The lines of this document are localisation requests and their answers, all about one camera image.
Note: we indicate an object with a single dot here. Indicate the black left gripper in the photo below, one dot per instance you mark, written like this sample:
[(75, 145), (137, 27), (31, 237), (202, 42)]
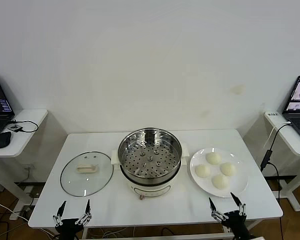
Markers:
[(68, 225)]

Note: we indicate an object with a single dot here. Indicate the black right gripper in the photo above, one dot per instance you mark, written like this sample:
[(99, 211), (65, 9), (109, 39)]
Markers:
[(236, 225)]

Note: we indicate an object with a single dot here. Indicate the white steamed baozi bun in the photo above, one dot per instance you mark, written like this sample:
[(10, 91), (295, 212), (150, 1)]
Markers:
[(202, 171), (220, 181), (228, 168), (213, 158)]

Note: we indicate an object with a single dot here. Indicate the stainless steel steamer basket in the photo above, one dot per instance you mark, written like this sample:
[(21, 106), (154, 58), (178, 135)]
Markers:
[(150, 160)]

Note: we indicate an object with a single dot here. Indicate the white round plate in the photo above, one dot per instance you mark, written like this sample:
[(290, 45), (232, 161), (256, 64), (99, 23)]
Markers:
[(205, 186)]

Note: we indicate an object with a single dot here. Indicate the white floor power strip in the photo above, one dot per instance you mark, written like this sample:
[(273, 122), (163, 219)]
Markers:
[(16, 215)]

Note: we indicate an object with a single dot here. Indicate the cream electric cooking pot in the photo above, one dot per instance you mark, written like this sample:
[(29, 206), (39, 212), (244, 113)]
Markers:
[(150, 190)]

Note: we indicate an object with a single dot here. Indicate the white side table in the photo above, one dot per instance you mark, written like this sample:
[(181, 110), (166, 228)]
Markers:
[(27, 117), (290, 142)]

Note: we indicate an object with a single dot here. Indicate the black computer mouse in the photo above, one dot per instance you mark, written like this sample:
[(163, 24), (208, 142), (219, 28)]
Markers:
[(2, 140)]

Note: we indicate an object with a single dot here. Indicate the grey laptop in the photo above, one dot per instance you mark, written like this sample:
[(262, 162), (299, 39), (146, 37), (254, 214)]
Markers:
[(298, 122)]

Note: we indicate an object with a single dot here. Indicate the white table frame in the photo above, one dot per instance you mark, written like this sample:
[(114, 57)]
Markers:
[(190, 235)]

